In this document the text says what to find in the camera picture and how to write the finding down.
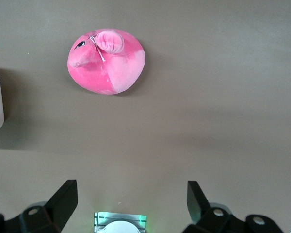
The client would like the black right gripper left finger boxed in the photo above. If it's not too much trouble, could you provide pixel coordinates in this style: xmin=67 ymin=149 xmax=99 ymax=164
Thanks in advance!
xmin=0 ymin=179 xmax=78 ymax=233

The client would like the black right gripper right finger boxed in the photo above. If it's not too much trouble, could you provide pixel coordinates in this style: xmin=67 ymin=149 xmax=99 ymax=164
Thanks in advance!
xmin=181 ymin=181 xmax=285 ymax=233

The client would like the pink plush toy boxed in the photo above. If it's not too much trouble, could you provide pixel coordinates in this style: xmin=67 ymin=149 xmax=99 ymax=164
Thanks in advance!
xmin=67 ymin=28 xmax=146 ymax=96

